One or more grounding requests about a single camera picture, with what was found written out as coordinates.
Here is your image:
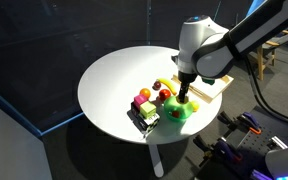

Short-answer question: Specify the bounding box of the yellow-green soft block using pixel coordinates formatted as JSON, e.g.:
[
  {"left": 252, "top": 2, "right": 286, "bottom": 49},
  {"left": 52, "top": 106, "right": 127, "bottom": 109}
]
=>
[{"left": 139, "top": 101, "right": 157, "bottom": 119}]

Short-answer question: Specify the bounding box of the wooden chair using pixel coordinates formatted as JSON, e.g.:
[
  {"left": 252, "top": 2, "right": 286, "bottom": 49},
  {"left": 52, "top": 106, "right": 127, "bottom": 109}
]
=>
[{"left": 255, "top": 28, "right": 288, "bottom": 81}]

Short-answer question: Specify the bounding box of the yellow plastic banana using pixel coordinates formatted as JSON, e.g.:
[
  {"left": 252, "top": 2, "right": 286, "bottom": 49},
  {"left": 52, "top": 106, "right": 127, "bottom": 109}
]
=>
[{"left": 156, "top": 77, "right": 178, "bottom": 96}]

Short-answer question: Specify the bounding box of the large yellow-orange plastic fruit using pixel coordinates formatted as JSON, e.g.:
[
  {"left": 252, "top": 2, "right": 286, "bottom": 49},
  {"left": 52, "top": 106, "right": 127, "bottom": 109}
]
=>
[{"left": 190, "top": 100, "right": 201, "bottom": 113}]

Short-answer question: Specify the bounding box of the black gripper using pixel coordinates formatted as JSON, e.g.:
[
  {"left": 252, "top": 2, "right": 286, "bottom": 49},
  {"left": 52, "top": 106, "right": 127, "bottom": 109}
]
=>
[{"left": 178, "top": 70, "right": 198, "bottom": 103}]

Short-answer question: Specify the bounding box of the red plastic tomato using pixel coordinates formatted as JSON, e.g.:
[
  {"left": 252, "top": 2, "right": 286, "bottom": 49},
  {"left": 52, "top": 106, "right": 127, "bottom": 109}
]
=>
[{"left": 158, "top": 88, "right": 172, "bottom": 101}]

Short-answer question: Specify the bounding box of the green translucent plastic bowl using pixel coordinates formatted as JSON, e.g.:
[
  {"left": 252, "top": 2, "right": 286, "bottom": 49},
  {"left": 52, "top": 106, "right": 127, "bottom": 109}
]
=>
[{"left": 163, "top": 94, "right": 194, "bottom": 122}]

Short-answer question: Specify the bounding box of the light wooden tray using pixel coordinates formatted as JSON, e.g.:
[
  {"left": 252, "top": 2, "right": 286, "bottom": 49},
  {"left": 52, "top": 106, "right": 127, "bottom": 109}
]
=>
[{"left": 171, "top": 73, "right": 234, "bottom": 104}]

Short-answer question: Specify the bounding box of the black perforated breadboard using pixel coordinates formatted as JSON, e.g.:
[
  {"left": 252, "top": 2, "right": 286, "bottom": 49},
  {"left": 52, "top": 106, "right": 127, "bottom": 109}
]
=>
[{"left": 197, "top": 106, "right": 288, "bottom": 180}]

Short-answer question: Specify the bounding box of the pink soft block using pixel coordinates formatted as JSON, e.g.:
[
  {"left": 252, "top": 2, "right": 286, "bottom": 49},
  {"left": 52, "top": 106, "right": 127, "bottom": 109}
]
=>
[{"left": 133, "top": 94, "right": 149, "bottom": 109}]

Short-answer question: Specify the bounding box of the silver metal bracket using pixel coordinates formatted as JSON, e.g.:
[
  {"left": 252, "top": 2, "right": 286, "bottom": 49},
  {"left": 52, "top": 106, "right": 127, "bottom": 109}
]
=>
[{"left": 268, "top": 135, "right": 288, "bottom": 149}]

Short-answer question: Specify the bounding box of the black white zebra block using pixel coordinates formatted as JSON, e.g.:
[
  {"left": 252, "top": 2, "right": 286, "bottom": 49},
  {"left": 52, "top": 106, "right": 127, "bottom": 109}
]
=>
[{"left": 138, "top": 112, "right": 161, "bottom": 134}]

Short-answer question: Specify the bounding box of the orange plastic fruit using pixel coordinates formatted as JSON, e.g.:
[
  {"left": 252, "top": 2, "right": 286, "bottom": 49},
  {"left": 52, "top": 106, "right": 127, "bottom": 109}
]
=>
[{"left": 139, "top": 87, "right": 152, "bottom": 100}]

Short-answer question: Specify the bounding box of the purple spring clamp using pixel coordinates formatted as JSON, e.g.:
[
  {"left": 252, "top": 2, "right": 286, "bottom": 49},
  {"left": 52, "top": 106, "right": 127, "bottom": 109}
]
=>
[
  {"left": 217, "top": 111, "right": 262, "bottom": 135},
  {"left": 193, "top": 134, "right": 245, "bottom": 164}
]

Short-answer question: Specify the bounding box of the blue enclosure floor rail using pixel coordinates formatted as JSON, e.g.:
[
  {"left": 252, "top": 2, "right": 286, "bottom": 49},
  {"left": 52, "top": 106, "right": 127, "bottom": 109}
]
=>
[{"left": 0, "top": 81, "right": 85, "bottom": 138}]

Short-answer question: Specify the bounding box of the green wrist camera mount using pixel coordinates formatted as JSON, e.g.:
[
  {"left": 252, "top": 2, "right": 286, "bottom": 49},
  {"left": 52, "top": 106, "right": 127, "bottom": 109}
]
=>
[{"left": 202, "top": 76, "right": 217, "bottom": 86}]

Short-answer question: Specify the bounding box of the white table base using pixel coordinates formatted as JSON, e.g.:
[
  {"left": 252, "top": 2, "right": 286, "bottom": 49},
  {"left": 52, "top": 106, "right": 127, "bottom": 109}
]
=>
[{"left": 148, "top": 143, "right": 165, "bottom": 178}]

